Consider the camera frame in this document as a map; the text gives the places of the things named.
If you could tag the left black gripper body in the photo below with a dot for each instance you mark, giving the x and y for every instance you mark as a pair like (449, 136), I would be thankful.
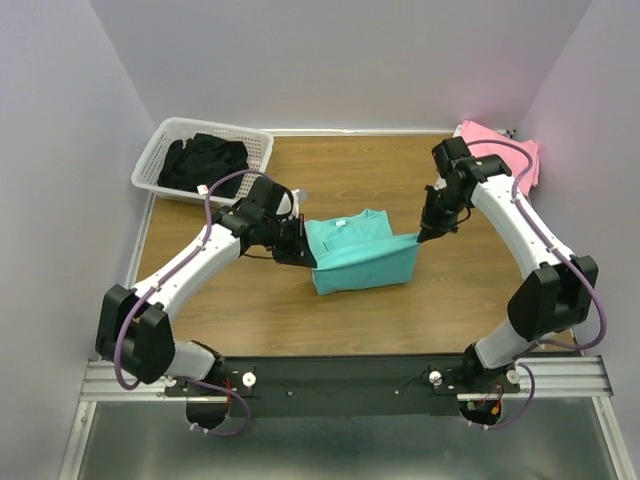
(281, 237)

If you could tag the black t shirt in basket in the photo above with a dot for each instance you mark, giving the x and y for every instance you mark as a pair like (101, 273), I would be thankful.
(201, 160)

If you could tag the white plastic laundry basket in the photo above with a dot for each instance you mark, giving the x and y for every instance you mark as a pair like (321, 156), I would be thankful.
(259, 145)

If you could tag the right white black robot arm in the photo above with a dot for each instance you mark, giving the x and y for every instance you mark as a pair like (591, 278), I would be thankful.
(558, 286)

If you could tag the folded pink t shirt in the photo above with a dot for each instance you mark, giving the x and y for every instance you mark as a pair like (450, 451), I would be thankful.
(483, 141)

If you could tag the teal t shirt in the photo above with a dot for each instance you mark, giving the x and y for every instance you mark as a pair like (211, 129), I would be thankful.
(360, 252)

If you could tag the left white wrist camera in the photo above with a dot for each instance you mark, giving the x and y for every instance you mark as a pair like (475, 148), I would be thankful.
(300, 196)

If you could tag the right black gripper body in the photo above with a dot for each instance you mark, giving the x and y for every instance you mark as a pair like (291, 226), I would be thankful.
(441, 208)

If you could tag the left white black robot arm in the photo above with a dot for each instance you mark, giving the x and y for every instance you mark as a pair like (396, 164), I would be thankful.
(135, 331)

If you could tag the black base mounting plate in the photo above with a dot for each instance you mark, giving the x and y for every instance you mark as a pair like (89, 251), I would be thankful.
(360, 385)

